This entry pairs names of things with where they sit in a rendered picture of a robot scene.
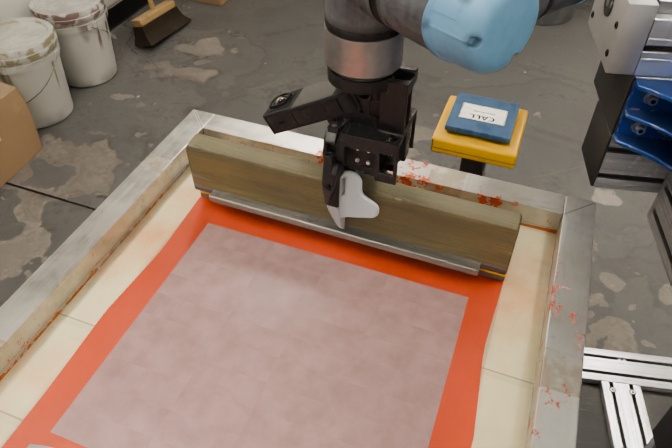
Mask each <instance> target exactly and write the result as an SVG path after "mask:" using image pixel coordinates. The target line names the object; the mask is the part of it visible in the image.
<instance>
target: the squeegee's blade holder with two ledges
mask: <svg viewBox="0 0 672 448"><path fill-rule="evenodd" d="M209 199H210V201H211V202H215V203H218V204H222V205H225V206H229V207H232V208H236V209H240V210H243V211H247V212H250V213H254V214H257V215H261V216H264V217H268V218H272V219H275V220H279V221H282V222H286V223H289V224H293V225H296V226H300V227H303V228H307V229H311V230H314V231H318V232H321V233H325V234H328V235H332V236H335V237H339V238H343V239H346V240H350V241H353V242H357V243H360V244H364V245H367V246H371V247H375V248H378V249H382V250H385V251H389V252H392V253H396V254H399V255H403V256H406V257H410V258H414V259H417V260H421V261H424V262H428V263H431V264H435V265H438V266H442V267H446V268H449V269H453V270H456V271H460V272H463V273H467V274H470V275H474V276H478V272H479V269H480V265H481V263H480V262H476V261H472V260H469V259H465V258H461V257H458V256H454V255H450V254H447V253H443V252H440V251H436V250H432V249H429V248H425V247H421V246H418V245H414V244H410V243H407V242H403V241H400V240H396V239H392V238H389V237H385V236H381V235H378V234H374V233H371V232H367V231H363V230H360V229H356V228H352V227H349V226H345V228H344V229H342V228H339V227H338V226H337V225H336V223H334V222H331V221H327V220H323V219H320V218H316V217H312V216H309V215H305V214H301V213H298V212H294V211H291V210H287V209H283V208H280V207H276V206H272V205H269V204H265V203H261V202H258V201H254V200H251V199H247V198H243V197H240V196H236V195H232V194H229V193H225V192H221V191H218V190H214V189H213V191H212V192H211V193H210V195H209Z"/></svg>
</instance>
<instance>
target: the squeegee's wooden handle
mask: <svg viewBox="0 0 672 448"><path fill-rule="evenodd" d="M186 152H187V156H188V160H189V165H190V169H191V173H192V178H193V182H194V187H195V189H197V190H200V191H204V192H207V193H211V192H212V191H213V189H214V190H218V191H221V192H225V193H229V194H232V195H236V196H240V197H243V198H247V199H251V200H254V201H258V202H261V203H265V204H269V205H272V206H276V207H280V208H283V209H287V210H291V211H294V212H298V213H301V214H305V215H309V216H312V217H316V218H320V219H323V220H327V221H331V222H334V223H335V221H334V220H333V218H332V216H331V214H330V212H329V210H328V208H327V205H326V204H325V200H324V194H323V188H322V174H323V165H324V164H320V163H316V162H311V161H307V160H303V159H299V158H295V157H291V156H287V155H283V154H279V153H275V152H271V151H267V150H263V149H259V148H255V147H251V146H247V145H243V144H239V143H235V142H231V141H227V140H223V139H219V138H215V137H211V136H207V135H203V134H199V133H197V134H195V135H194V137H193V138H192V139H191V140H190V141H189V142H188V144H187V146H186ZM357 174H359V176H360V177H361V179H362V191H363V193H364V194H365V195H366V196H367V197H368V198H370V199H371V200H373V201H374V202H375V203H376V204H377V205H378V206H379V214H378V215H377V216H376V217H374V218H356V217H345V226H349V227H352V228H356V229H360V230H363V231H367V232H371V233H374V234H378V235H381V236H385V237H389V238H392V239H396V240H400V241H403V242H407V243H410V244H414V245H418V246H421V247H425V248H429V249H432V250H436V251H440V252H443V253H447V254H450V255H454V256H458V257H461V258H465V259H469V260H472V261H476V262H480V263H481V265H480V268H481V269H485V270H488V271H492V272H496V273H499V274H503V275H505V274H507V270H508V267H509V264H510V260H511V257H512V254H513V250H514V247H515V244H516V240H517V237H518V233H519V230H520V225H521V221H522V215H521V213H517V212H513V211H509V210H505V209H500V208H496V207H492V206H488V205H484V204H480V203H476V202H472V201H468V200H464V199H460V198H456V197H452V196H448V195H444V194H440V193H436V192H432V191H428V190H424V189H420V188H416V187H412V186H408V185H404V184H400V183H396V185H392V184H387V183H383V182H379V181H375V177H372V176H368V175H364V174H360V173H357Z"/></svg>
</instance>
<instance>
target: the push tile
mask: <svg viewBox="0 0 672 448"><path fill-rule="evenodd" d="M519 108H520V105H519V104H516V103H511V102H506V101H501V100H496V99H491V98H486V97H481V96H475V95H470V94H465V93H458V95H457V97H456V100H455V102H454V105H453V107H452V109H451V112H450V114H449V117H448V119H447V121H446V124H445V127H444V128H445V130H448V131H453V132H458V133H462V134H467V135H472V136H476V137H481V138H486V139H490V140H495V141H500V142H504V143H510V141H511V138H512V134H513V130H514V127H515V123H516V119H517V115H518V112H519Z"/></svg>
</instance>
